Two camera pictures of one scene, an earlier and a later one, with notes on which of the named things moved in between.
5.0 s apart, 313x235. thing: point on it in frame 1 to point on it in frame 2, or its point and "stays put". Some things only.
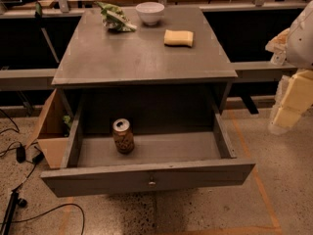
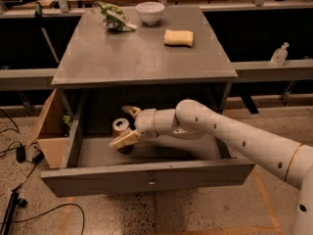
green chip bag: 113,19 stays put
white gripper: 301,44 to 145,122
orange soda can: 124,140 stays put
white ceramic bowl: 151,13 stays put
